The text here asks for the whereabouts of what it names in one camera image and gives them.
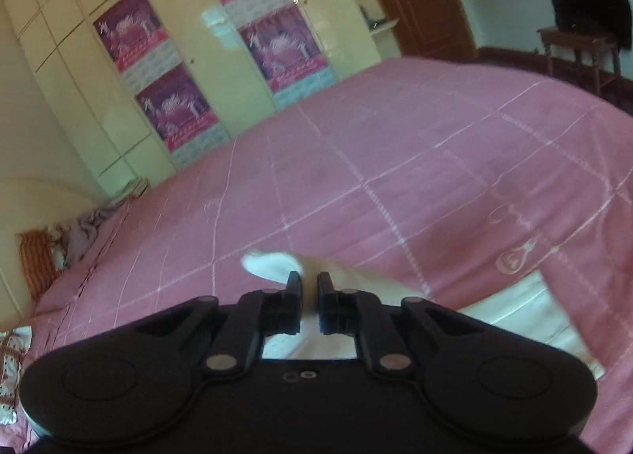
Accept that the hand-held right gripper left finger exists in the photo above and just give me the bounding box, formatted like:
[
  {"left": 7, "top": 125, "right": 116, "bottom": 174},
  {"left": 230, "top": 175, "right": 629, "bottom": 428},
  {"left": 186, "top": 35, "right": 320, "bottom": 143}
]
[{"left": 137, "top": 271, "right": 303, "bottom": 380}]

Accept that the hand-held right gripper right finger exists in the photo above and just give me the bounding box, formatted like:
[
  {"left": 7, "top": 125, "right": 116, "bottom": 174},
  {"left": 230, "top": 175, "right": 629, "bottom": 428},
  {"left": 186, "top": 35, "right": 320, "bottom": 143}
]
[{"left": 316, "top": 272, "right": 478, "bottom": 382}]

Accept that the cream white towel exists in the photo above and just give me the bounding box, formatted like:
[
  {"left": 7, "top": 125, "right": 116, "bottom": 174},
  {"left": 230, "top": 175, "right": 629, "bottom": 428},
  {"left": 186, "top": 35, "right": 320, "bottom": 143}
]
[{"left": 241, "top": 250, "right": 608, "bottom": 382}]

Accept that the pink checked bedspread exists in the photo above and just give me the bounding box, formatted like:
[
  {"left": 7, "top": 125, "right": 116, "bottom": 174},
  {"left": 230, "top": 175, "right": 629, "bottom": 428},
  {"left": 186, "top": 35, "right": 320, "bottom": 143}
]
[{"left": 0, "top": 55, "right": 633, "bottom": 454}]

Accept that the stack of books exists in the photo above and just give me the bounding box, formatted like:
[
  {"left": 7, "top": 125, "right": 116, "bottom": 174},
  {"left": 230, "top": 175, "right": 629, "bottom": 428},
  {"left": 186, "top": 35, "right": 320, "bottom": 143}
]
[{"left": 110, "top": 178, "right": 150, "bottom": 201}]

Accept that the grey crumpled cloth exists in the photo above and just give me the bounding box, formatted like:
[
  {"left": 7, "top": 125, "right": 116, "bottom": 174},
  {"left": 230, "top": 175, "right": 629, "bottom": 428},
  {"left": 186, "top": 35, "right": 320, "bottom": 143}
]
[{"left": 55, "top": 203, "right": 130, "bottom": 268}]

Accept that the cream wardrobe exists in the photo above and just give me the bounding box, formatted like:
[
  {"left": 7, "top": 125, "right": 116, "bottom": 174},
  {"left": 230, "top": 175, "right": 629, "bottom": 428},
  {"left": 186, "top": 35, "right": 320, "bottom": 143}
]
[{"left": 0, "top": 0, "right": 383, "bottom": 190}]

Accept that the orange striped pillow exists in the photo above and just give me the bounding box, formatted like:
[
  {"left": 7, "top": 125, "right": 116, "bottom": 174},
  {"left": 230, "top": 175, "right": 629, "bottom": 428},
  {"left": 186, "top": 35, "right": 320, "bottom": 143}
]
[{"left": 16, "top": 228, "right": 66, "bottom": 302}]

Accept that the cream round headboard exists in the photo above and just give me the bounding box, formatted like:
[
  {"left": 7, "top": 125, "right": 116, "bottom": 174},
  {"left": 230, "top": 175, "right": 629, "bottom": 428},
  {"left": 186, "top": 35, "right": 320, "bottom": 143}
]
[{"left": 0, "top": 177, "right": 106, "bottom": 323}]

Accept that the white patterned pillow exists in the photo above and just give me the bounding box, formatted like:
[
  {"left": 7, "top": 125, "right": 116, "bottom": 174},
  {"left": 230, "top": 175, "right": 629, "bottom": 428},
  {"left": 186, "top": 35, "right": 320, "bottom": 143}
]
[{"left": 0, "top": 325, "right": 33, "bottom": 426}]

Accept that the wooden stool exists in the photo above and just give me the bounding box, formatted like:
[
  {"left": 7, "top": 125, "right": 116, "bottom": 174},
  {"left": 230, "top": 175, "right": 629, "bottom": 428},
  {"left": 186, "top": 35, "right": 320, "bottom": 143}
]
[{"left": 536, "top": 26, "right": 623, "bottom": 99}]

